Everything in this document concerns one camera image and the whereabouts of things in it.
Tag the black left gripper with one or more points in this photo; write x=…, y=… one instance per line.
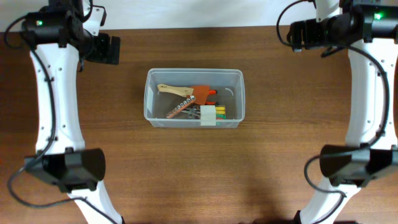
x=103, y=55

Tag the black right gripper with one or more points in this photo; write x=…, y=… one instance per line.
x=308, y=28

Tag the clear plastic container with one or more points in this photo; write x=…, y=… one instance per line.
x=228, y=82

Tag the orange scraper wooden handle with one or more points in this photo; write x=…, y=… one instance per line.
x=200, y=92

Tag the orange black needle-nose pliers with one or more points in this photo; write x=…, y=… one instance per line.
x=192, y=112

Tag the red handled side cutters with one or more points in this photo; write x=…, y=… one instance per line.
x=212, y=92

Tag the clear case coloured screwdrivers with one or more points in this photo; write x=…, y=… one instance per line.
x=209, y=115

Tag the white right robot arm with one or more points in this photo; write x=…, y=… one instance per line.
x=368, y=31

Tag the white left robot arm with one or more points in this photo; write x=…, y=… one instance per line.
x=61, y=36

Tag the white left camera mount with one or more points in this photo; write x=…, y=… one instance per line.
x=96, y=21

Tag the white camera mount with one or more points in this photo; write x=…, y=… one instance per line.
x=326, y=9
x=96, y=21

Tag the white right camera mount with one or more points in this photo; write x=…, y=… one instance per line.
x=326, y=9

